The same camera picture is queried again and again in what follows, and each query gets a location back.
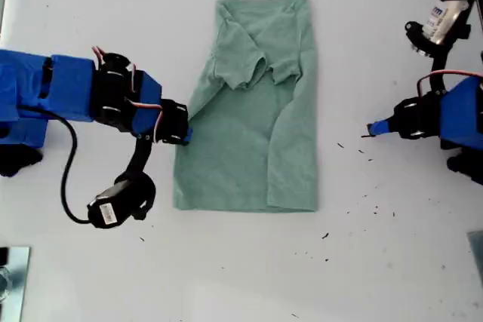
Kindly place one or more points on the black clamp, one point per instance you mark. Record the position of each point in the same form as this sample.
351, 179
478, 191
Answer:
3, 256

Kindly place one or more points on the black camera stalk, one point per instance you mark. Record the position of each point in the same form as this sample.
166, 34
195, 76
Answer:
137, 163
439, 62

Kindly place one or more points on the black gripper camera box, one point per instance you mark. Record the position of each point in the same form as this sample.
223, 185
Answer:
113, 207
445, 20

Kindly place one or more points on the green t-shirt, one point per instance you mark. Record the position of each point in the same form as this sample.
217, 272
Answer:
241, 148

